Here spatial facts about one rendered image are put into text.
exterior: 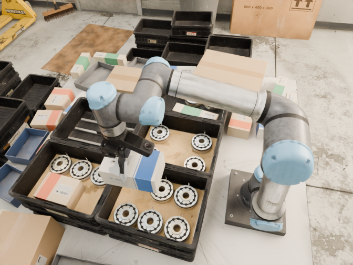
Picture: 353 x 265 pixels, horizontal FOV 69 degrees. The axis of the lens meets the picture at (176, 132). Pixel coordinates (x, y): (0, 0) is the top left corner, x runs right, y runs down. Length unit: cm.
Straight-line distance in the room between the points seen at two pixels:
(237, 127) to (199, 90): 78
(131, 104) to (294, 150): 40
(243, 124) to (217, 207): 49
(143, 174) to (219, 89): 37
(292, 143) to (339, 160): 192
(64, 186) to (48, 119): 60
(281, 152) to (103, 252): 90
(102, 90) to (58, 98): 116
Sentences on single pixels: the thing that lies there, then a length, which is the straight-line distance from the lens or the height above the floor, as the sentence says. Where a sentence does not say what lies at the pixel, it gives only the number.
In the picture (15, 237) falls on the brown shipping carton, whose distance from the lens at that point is 127.
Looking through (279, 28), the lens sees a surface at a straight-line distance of 378.
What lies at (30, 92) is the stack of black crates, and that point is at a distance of 264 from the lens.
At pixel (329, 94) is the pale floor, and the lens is 311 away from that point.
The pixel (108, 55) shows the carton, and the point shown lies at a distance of 207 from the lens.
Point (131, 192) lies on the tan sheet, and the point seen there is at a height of 83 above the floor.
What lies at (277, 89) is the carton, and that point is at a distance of 178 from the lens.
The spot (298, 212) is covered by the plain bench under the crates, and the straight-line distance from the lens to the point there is 137.
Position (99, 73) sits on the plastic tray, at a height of 70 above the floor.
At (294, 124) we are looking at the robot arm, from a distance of 70.
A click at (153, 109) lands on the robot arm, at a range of 63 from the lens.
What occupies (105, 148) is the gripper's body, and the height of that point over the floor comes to 125.
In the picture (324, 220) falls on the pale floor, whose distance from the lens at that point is 224.
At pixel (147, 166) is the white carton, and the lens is 89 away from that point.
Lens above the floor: 189
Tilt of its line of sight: 51 degrees down
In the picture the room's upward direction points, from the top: 3 degrees counter-clockwise
